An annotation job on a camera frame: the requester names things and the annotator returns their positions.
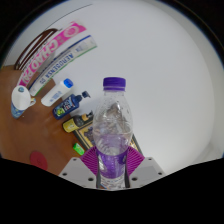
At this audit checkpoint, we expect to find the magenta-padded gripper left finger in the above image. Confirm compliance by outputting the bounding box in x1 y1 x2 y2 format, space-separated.
58 145 103 189

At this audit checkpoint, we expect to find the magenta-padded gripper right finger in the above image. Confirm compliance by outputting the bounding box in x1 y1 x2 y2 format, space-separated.
123 146 166 190

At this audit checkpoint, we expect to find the clear purple-capped water bottle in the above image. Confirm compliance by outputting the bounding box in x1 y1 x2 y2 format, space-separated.
92 76 135 191

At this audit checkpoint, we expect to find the small green lighter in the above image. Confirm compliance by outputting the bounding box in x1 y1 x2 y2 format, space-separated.
72 142 86 157

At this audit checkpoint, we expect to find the yellow bottle with black cap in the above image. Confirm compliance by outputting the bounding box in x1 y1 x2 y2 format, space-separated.
62 111 95 134

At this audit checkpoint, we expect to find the flat round red coaster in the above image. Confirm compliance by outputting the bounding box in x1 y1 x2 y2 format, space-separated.
29 150 52 171

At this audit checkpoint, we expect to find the dark blue pump bottle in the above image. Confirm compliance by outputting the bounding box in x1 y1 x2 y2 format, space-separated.
52 90 92 121

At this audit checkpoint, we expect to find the white tube with blue cap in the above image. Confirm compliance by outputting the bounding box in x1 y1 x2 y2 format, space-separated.
40 78 74 108

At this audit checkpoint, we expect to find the white green-edged printed box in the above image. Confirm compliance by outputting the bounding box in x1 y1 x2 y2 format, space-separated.
27 34 98 98

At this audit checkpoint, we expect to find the pink printed box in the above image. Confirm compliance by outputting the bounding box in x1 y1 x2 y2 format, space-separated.
17 21 88 88

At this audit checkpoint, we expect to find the dark brown wooden chair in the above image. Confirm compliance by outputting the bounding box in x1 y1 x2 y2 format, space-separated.
13 27 60 71

